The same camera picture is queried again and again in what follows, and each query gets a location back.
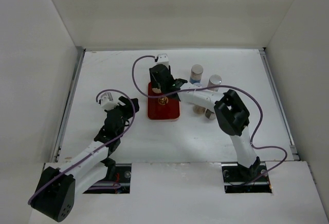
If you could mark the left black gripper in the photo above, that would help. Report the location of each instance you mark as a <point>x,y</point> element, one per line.
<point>128,108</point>

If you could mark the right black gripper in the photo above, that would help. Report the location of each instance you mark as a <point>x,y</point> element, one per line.
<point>154,84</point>

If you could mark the yellow cap condiment bottle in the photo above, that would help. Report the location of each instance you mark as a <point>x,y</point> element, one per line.
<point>156,91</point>

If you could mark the pink cap condiment bottle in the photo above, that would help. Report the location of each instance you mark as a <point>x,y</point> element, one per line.
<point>199,109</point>

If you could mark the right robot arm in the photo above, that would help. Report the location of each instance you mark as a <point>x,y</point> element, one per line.
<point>231,113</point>

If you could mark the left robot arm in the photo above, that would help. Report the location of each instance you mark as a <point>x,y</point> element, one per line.
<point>57,187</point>

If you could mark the red lacquer tray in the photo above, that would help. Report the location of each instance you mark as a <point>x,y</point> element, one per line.
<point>162,108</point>

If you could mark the blue label silver cap bottle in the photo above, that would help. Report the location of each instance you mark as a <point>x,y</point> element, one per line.
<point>196,73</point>

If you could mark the tall silver cap spice bottle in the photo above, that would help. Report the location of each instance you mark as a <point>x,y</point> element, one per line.
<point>214,80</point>

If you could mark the red label jar front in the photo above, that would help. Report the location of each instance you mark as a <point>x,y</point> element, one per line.
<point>210,115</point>

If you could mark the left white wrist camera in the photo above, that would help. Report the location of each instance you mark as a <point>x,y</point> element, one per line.
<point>107,102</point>

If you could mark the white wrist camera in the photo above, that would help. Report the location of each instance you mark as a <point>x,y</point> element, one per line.
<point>162,59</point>
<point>107,102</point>

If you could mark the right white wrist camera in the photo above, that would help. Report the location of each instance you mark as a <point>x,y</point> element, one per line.
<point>162,59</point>

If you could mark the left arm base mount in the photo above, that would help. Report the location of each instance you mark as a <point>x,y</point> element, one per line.
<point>116,181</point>

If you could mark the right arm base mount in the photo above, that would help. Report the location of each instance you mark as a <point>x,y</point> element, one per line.
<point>235,183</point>

